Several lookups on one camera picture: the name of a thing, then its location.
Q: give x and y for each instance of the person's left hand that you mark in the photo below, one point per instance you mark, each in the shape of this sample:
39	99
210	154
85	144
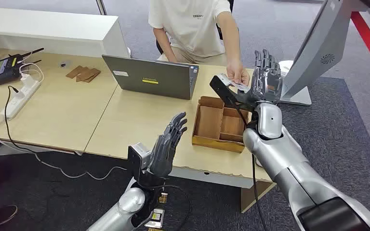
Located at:
236	71

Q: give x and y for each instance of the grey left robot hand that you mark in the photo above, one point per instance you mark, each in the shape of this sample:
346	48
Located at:
164	153

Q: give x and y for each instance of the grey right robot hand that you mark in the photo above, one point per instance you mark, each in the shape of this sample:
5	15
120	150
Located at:
268	83

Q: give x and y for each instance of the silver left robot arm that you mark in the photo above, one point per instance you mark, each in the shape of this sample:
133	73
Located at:
130	201

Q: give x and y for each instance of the person's right forearm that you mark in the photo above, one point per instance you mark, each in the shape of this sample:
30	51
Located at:
166	44

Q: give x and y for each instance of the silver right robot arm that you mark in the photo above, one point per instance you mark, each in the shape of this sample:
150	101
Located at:
284	159

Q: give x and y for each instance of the person's left forearm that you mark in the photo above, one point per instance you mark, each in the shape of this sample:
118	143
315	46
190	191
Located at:
231	38

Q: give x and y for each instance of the brown wooden card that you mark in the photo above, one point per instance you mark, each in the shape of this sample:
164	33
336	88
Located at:
95	76
86	75
74	72

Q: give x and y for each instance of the white round base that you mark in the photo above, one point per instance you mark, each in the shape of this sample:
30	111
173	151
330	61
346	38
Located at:
284	67

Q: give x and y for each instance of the wooden organizer tray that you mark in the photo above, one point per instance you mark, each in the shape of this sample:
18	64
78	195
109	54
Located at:
210	122

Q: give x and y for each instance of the grey kiosk monitor stand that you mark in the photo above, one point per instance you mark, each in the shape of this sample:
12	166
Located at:
319	47

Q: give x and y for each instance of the grey laptop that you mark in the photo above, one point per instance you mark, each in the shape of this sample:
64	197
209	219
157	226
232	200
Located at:
150	76

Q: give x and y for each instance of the wooden desk leg panel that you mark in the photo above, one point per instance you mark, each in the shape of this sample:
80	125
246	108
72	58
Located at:
252	197

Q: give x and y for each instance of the metal pole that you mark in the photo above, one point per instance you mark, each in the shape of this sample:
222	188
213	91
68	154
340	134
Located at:
101	7

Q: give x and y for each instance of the white USB charger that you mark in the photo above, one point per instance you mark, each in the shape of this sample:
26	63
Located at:
28	80

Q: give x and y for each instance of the white power plug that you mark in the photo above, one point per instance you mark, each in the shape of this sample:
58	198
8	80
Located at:
19	94

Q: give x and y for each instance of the white power strip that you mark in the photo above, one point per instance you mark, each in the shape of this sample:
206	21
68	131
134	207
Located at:
15	105

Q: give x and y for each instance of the white counter cabinet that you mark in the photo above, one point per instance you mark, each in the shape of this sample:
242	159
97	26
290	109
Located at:
44	28

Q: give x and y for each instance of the black controller with antennas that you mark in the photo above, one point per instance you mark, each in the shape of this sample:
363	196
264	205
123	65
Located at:
6	71

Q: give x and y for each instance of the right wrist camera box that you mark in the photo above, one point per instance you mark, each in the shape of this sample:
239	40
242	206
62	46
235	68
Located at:
218	89

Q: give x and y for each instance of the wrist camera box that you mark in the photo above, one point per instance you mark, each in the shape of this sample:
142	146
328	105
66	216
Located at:
218	89
134	162

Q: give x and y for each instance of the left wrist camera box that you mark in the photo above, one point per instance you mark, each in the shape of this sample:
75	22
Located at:
134	162

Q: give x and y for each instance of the white desk frame rail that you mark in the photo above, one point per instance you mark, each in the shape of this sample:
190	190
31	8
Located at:
210	177

